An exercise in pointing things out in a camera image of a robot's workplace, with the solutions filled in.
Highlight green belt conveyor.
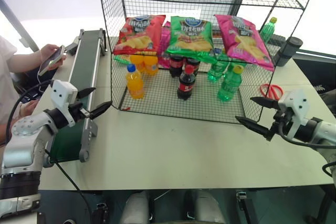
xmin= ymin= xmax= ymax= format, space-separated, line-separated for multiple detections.
xmin=49 ymin=28 xmax=107 ymax=163

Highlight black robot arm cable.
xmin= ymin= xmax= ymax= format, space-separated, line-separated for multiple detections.
xmin=44 ymin=149 xmax=93 ymax=224

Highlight dark grey cylinder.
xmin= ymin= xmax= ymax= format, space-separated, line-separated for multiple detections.
xmin=274 ymin=36 xmax=303 ymax=68

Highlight green potato chip bag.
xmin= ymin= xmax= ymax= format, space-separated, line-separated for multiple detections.
xmin=163 ymin=16 xmax=215 ymax=65

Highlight black block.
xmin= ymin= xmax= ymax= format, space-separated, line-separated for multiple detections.
xmin=269 ymin=33 xmax=287 ymax=46

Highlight orange soda bottle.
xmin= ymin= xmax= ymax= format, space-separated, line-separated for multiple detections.
xmin=129 ymin=54 xmax=145 ymax=73
xmin=126 ymin=63 xmax=145 ymax=100
xmin=143 ymin=55 xmax=160 ymax=76

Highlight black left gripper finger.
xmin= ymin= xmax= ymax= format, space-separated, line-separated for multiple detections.
xmin=77 ymin=87 xmax=97 ymax=99
xmin=89 ymin=101 xmax=113 ymax=120

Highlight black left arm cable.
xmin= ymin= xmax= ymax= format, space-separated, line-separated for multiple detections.
xmin=5 ymin=79 xmax=55 ymax=143

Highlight black wire shelf rack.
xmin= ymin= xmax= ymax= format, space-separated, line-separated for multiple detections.
xmin=96 ymin=0 xmax=320 ymax=125

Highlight person's hand holding phone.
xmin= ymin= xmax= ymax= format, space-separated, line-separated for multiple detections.
xmin=39 ymin=44 xmax=68 ymax=72

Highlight person's resting hand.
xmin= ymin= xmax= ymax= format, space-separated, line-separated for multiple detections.
xmin=18 ymin=99 xmax=43 ymax=118

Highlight black table leg bracket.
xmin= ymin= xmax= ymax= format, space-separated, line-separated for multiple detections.
xmin=235 ymin=189 xmax=257 ymax=224
xmin=90 ymin=202 xmax=109 ymax=224

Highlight person's white shirt torso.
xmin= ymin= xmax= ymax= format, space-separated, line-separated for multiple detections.
xmin=0 ymin=36 xmax=18 ymax=146

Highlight red potato chip bag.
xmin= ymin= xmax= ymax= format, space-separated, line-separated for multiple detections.
xmin=113 ymin=14 xmax=167 ymax=57

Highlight green snack bag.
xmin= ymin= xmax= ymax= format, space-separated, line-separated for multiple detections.
xmin=113 ymin=54 xmax=132 ymax=65

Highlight green soda bottle yellow cap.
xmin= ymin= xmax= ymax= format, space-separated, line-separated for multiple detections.
xmin=259 ymin=17 xmax=278 ymax=44
xmin=225 ymin=60 xmax=247 ymax=78
xmin=217 ymin=65 xmax=243 ymax=103
xmin=207 ymin=48 xmax=229 ymax=83

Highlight silver smartphone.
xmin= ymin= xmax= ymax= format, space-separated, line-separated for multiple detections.
xmin=37 ymin=45 xmax=67 ymax=77

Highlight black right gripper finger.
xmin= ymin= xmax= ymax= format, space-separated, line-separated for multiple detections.
xmin=249 ymin=96 xmax=282 ymax=110
xmin=235 ymin=115 xmax=270 ymax=137

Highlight red handled scissors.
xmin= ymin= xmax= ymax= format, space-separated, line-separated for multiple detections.
xmin=260 ymin=83 xmax=285 ymax=101

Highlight pink potato chip bag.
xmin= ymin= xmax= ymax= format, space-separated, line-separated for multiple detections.
xmin=214 ymin=14 xmax=275 ymax=72

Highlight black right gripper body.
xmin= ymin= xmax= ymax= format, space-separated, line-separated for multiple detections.
xmin=264 ymin=109 xmax=293 ymax=141

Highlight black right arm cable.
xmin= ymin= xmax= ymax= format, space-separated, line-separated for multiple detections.
xmin=277 ymin=119 xmax=336 ymax=178

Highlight magenta snack bag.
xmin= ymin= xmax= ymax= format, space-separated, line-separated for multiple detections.
xmin=156 ymin=26 xmax=173 ymax=70

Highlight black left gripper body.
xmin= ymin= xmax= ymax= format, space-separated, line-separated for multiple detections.
xmin=68 ymin=100 xmax=91 ymax=124

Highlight grey metal pole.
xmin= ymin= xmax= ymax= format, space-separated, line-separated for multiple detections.
xmin=0 ymin=0 xmax=40 ymax=52

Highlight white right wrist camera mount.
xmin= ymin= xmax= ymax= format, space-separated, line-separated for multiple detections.
xmin=277 ymin=89 xmax=309 ymax=138

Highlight white phone cable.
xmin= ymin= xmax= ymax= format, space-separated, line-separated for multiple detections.
xmin=36 ymin=73 xmax=53 ymax=96

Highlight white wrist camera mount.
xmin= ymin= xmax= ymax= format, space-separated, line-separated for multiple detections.
xmin=277 ymin=89 xmax=309 ymax=138
xmin=49 ymin=79 xmax=79 ymax=126

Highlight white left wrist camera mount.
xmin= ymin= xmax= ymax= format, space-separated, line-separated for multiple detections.
xmin=49 ymin=79 xmax=79 ymax=126

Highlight white rounded shape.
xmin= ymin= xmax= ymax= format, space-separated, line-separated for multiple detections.
xmin=120 ymin=190 xmax=151 ymax=224
xmin=194 ymin=189 xmax=227 ymax=224

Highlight cola bottle red cap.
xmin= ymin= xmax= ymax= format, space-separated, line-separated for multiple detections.
xmin=176 ymin=64 xmax=197 ymax=102
xmin=169 ymin=54 xmax=185 ymax=78
xmin=184 ymin=57 xmax=202 ymax=74

